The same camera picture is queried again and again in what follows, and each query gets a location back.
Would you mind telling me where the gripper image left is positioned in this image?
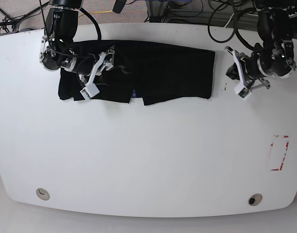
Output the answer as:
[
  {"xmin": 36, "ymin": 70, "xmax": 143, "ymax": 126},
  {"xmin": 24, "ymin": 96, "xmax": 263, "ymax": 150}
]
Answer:
[{"xmin": 39, "ymin": 36, "xmax": 115, "ymax": 85}]

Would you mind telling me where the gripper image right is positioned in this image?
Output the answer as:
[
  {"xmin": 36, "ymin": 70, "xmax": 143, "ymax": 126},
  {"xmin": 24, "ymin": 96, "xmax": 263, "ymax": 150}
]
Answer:
[{"xmin": 225, "ymin": 40, "xmax": 296, "ymax": 89}]

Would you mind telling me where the black printed T-shirt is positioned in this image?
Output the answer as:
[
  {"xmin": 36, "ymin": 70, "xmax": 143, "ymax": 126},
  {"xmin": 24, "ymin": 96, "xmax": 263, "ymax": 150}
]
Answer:
[{"xmin": 57, "ymin": 40, "xmax": 216, "ymax": 106}]

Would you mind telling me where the black tripod stand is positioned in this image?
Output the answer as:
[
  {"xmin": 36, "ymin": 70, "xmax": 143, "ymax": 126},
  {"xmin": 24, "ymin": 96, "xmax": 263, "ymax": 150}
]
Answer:
[{"xmin": 0, "ymin": 0, "xmax": 49, "ymax": 34}]

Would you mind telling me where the black cylinder on floor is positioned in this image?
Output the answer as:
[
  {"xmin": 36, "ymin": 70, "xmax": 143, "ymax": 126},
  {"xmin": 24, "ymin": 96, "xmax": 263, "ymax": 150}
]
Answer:
[{"xmin": 112, "ymin": 0, "xmax": 127, "ymax": 14}]

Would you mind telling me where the red tape rectangle marking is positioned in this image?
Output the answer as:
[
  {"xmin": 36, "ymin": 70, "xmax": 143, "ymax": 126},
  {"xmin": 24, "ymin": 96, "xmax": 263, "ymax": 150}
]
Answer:
[{"xmin": 268, "ymin": 135, "xmax": 290, "ymax": 171}]

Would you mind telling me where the black cable loop floor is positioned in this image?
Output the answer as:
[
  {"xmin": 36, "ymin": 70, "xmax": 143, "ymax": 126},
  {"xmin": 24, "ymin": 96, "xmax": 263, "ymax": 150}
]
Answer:
[{"xmin": 207, "ymin": 0, "xmax": 257, "ymax": 51}]

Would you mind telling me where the yellow cable on floor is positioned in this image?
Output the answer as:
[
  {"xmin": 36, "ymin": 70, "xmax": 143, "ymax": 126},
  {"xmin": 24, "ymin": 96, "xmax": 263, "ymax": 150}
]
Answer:
[{"xmin": 78, "ymin": 10, "xmax": 114, "ymax": 19}]

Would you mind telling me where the aluminium frame base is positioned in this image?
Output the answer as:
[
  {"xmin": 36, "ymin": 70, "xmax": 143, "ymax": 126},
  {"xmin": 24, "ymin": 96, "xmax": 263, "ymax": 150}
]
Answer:
[{"xmin": 146, "ymin": 0, "xmax": 169, "ymax": 23}]

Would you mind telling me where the right table cable grommet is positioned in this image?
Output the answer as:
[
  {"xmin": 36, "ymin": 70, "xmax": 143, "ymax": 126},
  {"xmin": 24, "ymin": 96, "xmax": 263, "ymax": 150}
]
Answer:
[{"xmin": 248, "ymin": 194, "xmax": 263, "ymax": 206}]

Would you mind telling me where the table cable grommet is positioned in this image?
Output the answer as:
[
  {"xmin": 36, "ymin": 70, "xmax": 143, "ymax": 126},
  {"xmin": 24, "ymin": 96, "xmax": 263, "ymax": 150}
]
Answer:
[
  {"xmin": 248, "ymin": 194, "xmax": 263, "ymax": 206},
  {"xmin": 36, "ymin": 188, "xmax": 50, "ymax": 201}
]

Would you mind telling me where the left table cable grommet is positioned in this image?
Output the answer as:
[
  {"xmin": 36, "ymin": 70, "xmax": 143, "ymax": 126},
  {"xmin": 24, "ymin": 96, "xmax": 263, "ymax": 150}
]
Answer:
[{"xmin": 36, "ymin": 188, "xmax": 50, "ymax": 201}]

